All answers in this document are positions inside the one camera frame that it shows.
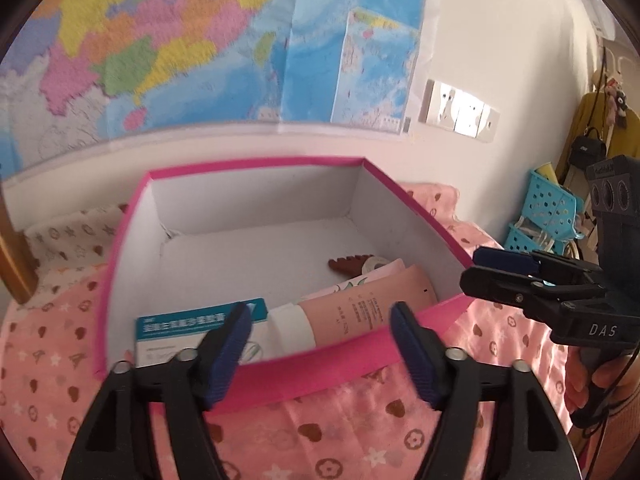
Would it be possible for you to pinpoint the teal white medicine box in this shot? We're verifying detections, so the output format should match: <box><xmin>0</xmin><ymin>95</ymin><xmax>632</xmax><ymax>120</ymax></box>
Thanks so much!
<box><xmin>134</xmin><ymin>298</ymin><xmax>269</xmax><ymax>367</ymax></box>

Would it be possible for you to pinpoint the pink aloe maxam tube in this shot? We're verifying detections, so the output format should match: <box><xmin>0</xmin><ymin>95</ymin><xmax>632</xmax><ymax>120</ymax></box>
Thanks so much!
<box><xmin>300</xmin><ymin>259</ymin><xmax>406</xmax><ymax>301</ymax></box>

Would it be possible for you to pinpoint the pink white-capped cream tube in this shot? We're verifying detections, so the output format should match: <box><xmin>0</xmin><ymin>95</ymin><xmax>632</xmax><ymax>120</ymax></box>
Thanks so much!
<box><xmin>266</xmin><ymin>264</ymin><xmax>438</xmax><ymax>360</ymax></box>

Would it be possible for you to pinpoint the person's right hand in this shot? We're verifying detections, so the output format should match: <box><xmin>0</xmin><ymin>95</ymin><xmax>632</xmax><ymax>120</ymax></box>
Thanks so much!
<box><xmin>564</xmin><ymin>347</ymin><xmax>639</xmax><ymax>413</ymax></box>

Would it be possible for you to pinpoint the blue plastic basket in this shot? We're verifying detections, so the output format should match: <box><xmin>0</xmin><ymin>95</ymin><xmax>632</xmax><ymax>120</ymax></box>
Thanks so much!
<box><xmin>503</xmin><ymin>170</ymin><xmax>584</xmax><ymax>256</ymax></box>

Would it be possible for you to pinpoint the roll of tape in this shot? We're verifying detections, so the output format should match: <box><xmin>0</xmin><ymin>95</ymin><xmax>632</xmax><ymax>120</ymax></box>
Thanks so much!
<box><xmin>361</xmin><ymin>256</ymin><xmax>390</xmax><ymax>274</ymax></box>

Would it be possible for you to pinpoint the pink patterned tablecloth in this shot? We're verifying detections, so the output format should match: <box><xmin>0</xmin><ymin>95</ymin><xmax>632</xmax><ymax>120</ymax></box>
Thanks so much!
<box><xmin>1</xmin><ymin>184</ymin><xmax>567</xmax><ymax>479</ymax></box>

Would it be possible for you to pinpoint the black handbag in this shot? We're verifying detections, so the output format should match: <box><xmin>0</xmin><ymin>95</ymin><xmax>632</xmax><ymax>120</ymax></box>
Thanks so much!
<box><xmin>568</xmin><ymin>127</ymin><xmax>606</xmax><ymax>171</ymax></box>

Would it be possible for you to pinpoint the yellow coat on rack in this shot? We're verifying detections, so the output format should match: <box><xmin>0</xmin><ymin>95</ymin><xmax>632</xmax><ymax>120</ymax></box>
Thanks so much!
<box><xmin>554</xmin><ymin>44</ymin><xmax>640</xmax><ymax>201</ymax></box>

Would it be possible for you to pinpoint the pink cardboard storage box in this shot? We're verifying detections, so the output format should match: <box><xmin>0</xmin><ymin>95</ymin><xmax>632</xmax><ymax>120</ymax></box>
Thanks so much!
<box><xmin>93</xmin><ymin>156</ymin><xmax>475</xmax><ymax>416</ymax></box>

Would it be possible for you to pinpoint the copper travel mug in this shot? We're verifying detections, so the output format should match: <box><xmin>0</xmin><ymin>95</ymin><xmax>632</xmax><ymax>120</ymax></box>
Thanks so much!
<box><xmin>0</xmin><ymin>195</ymin><xmax>39</xmax><ymax>304</ymax></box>

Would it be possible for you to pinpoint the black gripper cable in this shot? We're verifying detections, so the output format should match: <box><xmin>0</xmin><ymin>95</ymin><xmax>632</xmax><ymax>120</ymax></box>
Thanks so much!
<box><xmin>569</xmin><ymin>343</ymin><xmax>640</xmax><ymax>480</ymax></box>

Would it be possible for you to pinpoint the white wall socket panel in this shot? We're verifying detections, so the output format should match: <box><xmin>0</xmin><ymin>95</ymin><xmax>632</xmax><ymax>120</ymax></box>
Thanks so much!
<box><xmin>418</xmin><ymin>79</ymin><xmax>500</xmax><ymax>143</ymax></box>

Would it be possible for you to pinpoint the colourful wall map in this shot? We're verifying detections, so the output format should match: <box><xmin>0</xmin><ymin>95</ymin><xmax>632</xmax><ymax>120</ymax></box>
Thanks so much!
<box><xmin>1</xmin><ymin>0</ymin><xmax>433</xmax><ymax>177</ymax></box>

